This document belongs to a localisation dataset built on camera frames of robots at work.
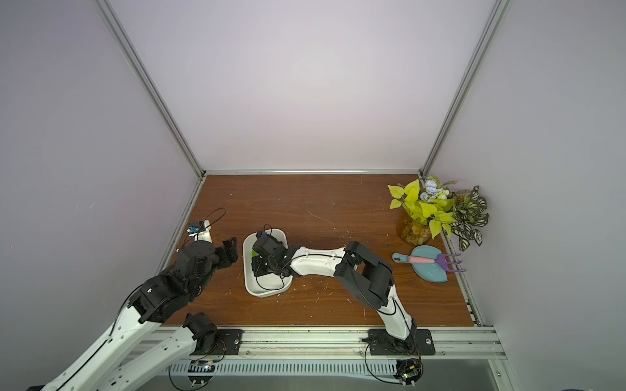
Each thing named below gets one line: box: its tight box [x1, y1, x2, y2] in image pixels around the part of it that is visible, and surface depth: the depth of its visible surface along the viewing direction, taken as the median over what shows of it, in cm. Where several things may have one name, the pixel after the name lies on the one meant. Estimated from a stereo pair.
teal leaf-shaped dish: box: [410, 245, 448, 283], surface depth 91 cm
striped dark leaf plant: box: [450, 184, 490, 252], surface depth 77 cm
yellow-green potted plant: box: [387, 175, 459, 247], surface depth 81 cm
